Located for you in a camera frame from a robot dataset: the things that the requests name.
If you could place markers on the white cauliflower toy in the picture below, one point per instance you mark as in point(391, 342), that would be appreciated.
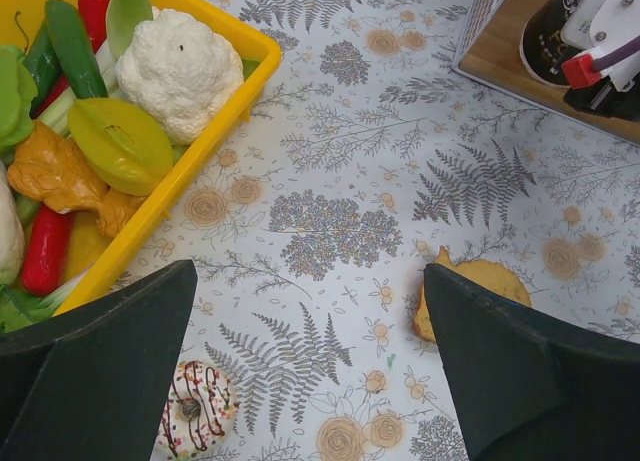
point(179, 71)

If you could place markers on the dark paper roll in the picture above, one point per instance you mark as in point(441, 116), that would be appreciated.
point(546, 43)

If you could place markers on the yellow green pepper toy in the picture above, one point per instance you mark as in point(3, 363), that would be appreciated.
point(122, 143)

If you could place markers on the orange ginger root toy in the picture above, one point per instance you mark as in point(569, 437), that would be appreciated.
point(51, 169)

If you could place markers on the red chili pepper toy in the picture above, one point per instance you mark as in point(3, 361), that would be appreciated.
point(93, 14)

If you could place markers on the red sausage toy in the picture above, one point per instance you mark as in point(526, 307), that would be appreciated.
point(46, 254)

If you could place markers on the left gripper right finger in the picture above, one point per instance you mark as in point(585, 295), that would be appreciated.
point(528, 386)

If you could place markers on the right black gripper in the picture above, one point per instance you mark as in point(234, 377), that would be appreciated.
point(604, 100)

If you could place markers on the yellow plastic bin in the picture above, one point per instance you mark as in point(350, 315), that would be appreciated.
point(105, 262)

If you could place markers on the green cucumber toy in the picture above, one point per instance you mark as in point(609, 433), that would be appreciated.
point(72, 46)

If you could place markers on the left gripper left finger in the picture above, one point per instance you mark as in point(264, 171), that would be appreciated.
point(90, 384)

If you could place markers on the floral table mat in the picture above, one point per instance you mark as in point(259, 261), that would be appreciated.
point(311, 227)

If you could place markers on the white garlic toy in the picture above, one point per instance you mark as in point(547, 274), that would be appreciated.
point(12, 240)

